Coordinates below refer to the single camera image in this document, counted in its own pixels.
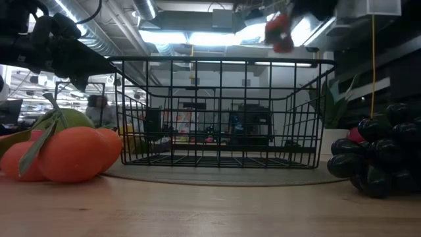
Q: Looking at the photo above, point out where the dark cluttered shelving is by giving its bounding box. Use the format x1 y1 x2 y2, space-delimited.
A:
144 101 274 145

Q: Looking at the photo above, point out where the black wire basket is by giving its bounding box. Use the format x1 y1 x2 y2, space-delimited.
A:
107 55 337 170

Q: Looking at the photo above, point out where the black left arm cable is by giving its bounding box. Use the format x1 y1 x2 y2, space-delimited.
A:
74 0 103 25

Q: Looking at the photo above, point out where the black grape bunch with leaf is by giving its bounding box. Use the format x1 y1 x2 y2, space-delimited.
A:
327 102 421 199

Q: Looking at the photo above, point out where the orange tangerine cluster with leaves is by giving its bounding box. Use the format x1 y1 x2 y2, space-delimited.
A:
0 93 123 184
264 13 295 54

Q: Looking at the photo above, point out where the round grey mat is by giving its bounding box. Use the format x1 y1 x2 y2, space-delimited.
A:
103 157 349 188

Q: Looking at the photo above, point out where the ceiling light panel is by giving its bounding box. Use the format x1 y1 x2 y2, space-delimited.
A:
138 30 241 47

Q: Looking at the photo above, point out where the person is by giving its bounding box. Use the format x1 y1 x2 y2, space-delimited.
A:
85 94 116 128

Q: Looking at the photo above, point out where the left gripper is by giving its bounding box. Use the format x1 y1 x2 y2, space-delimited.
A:
30 12 118 93

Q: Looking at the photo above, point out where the black computer monitor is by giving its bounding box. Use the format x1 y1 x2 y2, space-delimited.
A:
0 98 23 126

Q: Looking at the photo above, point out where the green pear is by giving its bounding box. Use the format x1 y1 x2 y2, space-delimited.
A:
32 107 96 132

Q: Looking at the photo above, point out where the silver ventilation duct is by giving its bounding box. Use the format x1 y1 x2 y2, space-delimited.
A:
39 0 151 59
132 0 159 21

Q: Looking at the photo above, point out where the green plant in white pot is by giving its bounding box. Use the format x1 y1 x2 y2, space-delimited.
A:
308 74 361 155

